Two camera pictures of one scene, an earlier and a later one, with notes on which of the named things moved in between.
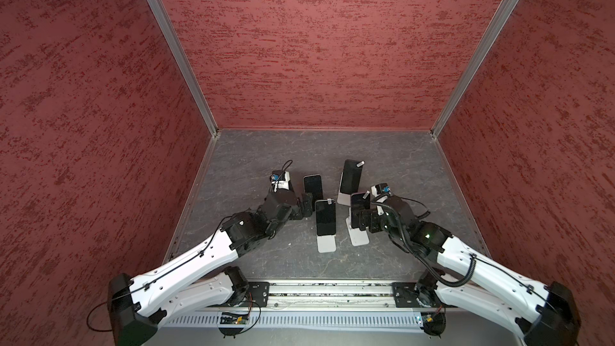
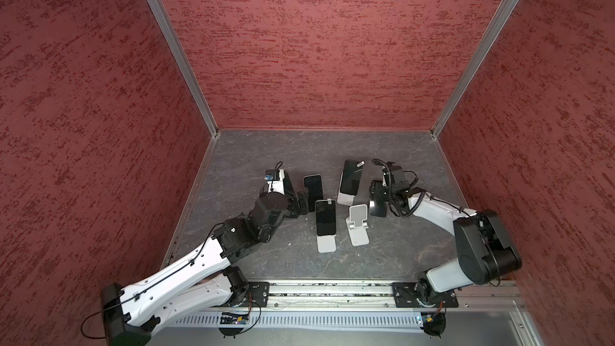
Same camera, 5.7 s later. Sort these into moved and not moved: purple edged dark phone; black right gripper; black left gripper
Moved: purple edged dark phone; black right gripper
Not moved: black left gripper
